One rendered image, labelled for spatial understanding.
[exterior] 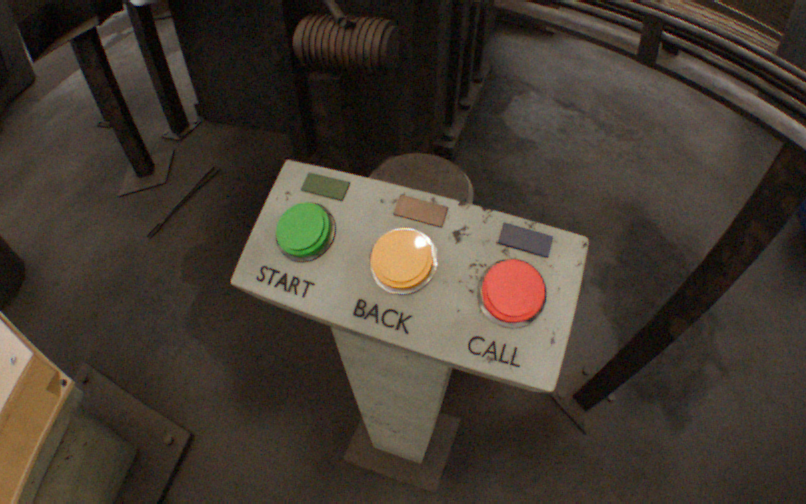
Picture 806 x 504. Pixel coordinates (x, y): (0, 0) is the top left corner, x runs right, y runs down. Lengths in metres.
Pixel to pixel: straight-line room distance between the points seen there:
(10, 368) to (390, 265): 0.54
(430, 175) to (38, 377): 0.59
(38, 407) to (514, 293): 0.62
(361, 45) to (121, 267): 0.93
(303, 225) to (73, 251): 1.28
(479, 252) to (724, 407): 0.97
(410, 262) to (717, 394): 1.00
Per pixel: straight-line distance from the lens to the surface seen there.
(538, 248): 0.27
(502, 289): 0.25
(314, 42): 0.89
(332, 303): 0.27
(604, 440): 0.93
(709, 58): 0.44
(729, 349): 1.25
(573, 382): 0.93
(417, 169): 0.46
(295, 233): 0.28
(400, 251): 0.26
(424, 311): 0.26
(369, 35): 0.84
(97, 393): 1.10
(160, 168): 1.57
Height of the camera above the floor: 0.82
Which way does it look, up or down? 52 degrees down
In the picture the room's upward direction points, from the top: straight up
